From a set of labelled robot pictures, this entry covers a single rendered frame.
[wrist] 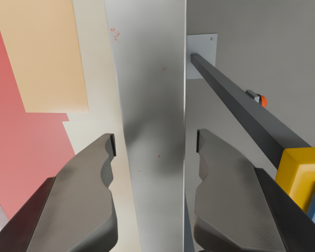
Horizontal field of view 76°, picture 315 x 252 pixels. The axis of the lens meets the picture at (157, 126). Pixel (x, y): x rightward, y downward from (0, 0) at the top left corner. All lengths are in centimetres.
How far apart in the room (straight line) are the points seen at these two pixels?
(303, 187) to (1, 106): 27
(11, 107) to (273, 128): 35
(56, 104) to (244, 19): 108
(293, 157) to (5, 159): 26
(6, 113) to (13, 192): 9
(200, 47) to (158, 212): 101
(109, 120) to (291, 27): 118
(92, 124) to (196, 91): 103
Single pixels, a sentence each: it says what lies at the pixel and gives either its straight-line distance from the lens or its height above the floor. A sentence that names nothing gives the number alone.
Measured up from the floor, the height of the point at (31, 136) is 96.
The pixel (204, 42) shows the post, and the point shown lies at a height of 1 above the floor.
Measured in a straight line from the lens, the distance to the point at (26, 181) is 23.
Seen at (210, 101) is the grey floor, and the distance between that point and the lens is 121.
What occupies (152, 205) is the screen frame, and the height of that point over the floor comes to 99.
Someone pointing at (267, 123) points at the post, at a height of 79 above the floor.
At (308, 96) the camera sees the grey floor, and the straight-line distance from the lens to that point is 145.
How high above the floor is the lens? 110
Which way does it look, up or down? 62 degrees down
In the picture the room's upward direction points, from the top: 180 degrees clockwise
